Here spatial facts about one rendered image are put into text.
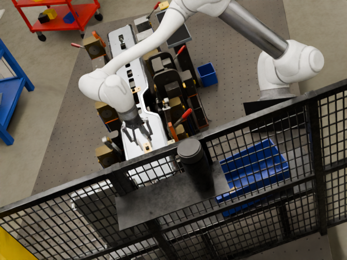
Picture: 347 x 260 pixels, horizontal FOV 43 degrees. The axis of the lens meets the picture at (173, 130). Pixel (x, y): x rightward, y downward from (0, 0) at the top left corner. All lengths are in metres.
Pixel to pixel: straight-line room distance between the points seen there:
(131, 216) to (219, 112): 1.34
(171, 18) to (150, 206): 0.96
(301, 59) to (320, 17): 2.23
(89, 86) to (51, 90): 2.74
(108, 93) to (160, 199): 0.62
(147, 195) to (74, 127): 1.61
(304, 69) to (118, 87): 0.89
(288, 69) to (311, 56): 0.12
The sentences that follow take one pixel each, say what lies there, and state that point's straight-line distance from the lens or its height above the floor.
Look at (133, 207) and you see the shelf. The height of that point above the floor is 1.43.
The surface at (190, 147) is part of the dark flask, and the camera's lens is 1.22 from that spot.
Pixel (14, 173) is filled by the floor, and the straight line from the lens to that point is 4.06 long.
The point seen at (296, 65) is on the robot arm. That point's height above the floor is 1.11.
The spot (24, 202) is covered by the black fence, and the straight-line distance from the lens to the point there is 1.45.
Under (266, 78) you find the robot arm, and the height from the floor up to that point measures 0.97.
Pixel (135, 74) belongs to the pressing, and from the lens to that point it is 2.59.
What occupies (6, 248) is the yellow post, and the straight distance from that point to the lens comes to 1.51.
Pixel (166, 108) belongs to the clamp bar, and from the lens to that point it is 1.96.
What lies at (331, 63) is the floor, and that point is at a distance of 3.84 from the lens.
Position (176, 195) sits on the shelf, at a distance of 1.37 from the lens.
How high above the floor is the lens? 2.51
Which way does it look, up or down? 45 degrees down
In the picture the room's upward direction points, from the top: 24 degrees counter-clockwise
